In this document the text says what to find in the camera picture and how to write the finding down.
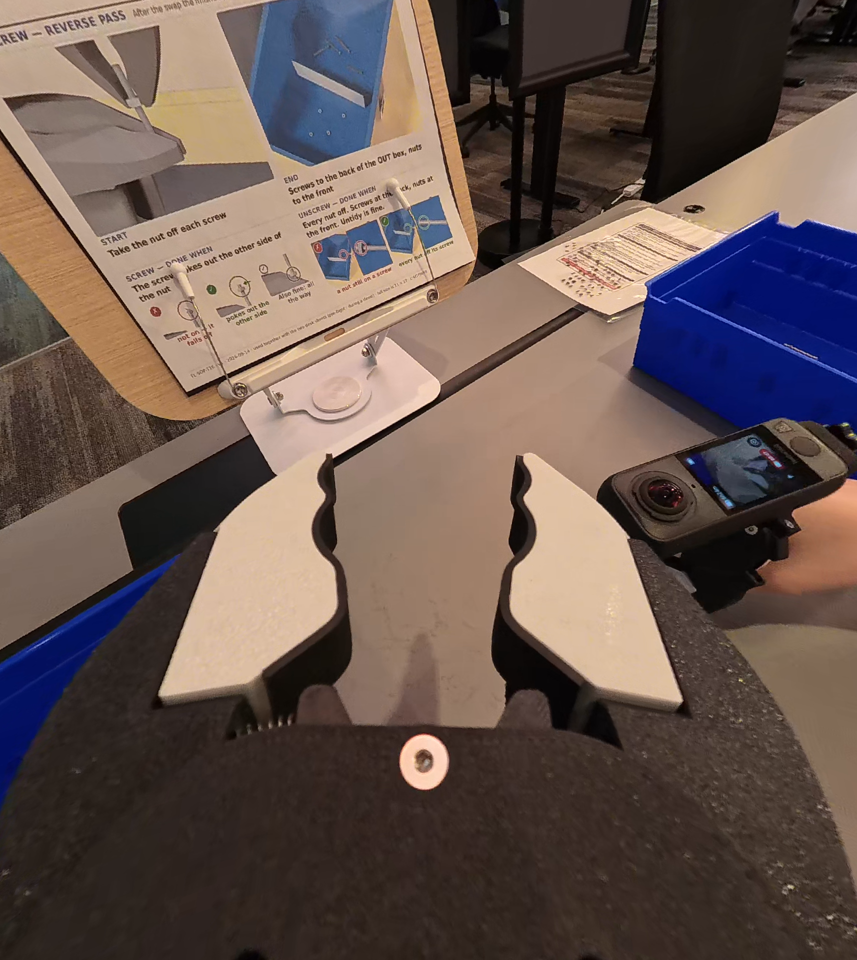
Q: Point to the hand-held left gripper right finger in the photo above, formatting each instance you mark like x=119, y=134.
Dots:
x=593, y=607

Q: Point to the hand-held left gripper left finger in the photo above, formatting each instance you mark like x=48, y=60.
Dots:
x=263, y=592

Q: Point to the blue plastic bin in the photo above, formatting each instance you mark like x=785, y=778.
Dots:
x=773, y=352
x=1, y=750

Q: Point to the person's right hand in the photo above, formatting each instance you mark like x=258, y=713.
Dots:
x=856, y=532

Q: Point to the white board stand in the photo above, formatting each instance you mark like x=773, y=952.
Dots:
x=398, y=382

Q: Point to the printed paper sheet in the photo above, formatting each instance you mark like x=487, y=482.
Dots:
x=623, y=262

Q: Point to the wooden instruction board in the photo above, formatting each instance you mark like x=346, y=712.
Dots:
x=23, y=262

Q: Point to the black office chair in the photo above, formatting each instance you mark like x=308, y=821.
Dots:
x=721, y=90
x=485, y=45

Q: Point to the black framed easel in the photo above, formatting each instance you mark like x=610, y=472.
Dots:
x=578, y=37

